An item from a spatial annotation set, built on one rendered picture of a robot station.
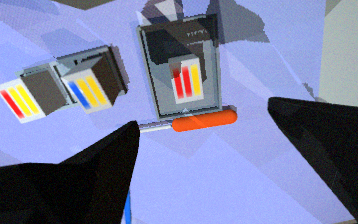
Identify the orange-handled screwdriver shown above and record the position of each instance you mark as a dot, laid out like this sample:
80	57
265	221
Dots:
223	117

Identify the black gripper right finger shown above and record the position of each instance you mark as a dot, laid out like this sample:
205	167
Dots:
326	135

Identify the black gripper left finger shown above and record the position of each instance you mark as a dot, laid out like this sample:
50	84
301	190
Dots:
89	187

